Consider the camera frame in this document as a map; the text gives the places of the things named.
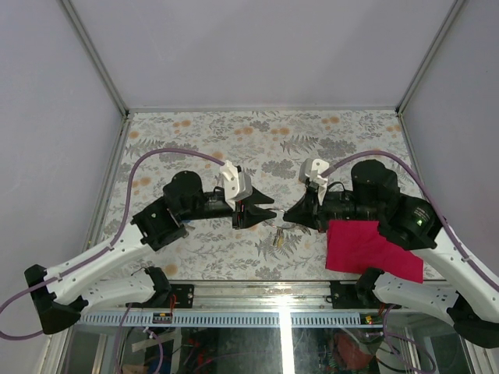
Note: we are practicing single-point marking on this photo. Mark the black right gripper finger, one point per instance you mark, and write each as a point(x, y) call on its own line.
point(300, 216)
point(305, 204)

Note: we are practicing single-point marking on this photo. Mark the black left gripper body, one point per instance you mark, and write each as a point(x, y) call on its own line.
point(241, 207)

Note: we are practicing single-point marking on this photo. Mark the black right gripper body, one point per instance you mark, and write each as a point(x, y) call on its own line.
point(324, 211)

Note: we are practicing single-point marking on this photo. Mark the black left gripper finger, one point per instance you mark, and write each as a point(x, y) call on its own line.
point(253, 215)
point(257, 198)

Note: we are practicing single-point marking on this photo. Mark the large metal keyring with clips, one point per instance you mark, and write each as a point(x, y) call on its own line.
point(279, 236)

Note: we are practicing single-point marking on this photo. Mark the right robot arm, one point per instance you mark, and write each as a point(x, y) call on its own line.
point(469, 304)

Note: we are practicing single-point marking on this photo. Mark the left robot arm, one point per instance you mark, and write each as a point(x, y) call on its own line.
point(62, 294)

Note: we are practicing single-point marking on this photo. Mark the red folded cloth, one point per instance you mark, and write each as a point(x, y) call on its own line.
point(355, 246)

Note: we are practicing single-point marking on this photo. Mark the floral patterned table mat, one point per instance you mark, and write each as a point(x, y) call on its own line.
point(270, 146)

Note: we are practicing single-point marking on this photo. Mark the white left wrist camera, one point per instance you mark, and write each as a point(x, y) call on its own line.
point(236, 183)

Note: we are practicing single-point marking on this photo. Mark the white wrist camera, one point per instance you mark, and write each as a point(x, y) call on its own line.
point(311, 170)
point(236, 183)

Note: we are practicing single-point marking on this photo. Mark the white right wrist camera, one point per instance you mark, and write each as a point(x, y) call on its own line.
point(311, 170)

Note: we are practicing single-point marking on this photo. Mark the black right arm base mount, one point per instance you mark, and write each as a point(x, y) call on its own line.
point(358, 295)

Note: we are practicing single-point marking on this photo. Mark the grey slotted cable duct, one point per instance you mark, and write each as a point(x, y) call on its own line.
point(223, 319)

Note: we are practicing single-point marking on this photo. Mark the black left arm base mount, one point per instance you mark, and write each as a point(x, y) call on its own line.
point(171, 294)

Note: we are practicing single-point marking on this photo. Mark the aluminium enclosure frame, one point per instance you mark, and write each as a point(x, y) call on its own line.
point(200, 196)

